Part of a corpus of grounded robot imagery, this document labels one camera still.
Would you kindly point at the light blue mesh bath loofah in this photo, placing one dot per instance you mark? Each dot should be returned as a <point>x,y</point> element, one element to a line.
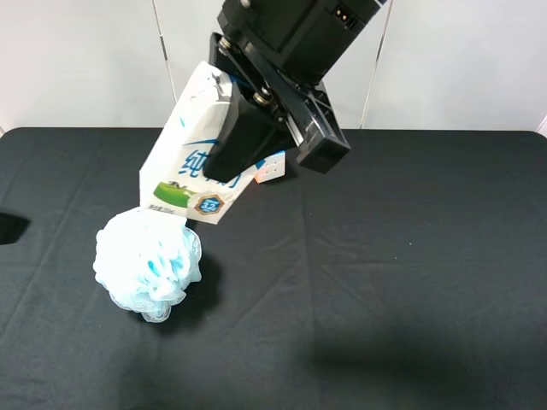
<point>146,260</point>

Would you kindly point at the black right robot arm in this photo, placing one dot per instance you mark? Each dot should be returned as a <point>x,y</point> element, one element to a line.
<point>276,53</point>

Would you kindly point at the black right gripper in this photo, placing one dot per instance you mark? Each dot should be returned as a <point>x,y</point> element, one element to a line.
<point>256,123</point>

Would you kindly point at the black tablecloth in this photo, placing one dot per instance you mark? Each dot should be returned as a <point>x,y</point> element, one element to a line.
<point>412,276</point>

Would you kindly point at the white milk carton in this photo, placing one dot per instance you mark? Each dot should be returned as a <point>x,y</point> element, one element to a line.
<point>172,178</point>

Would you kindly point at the colourful puzzle cube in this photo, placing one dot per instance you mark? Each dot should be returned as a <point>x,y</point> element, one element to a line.
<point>273,167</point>

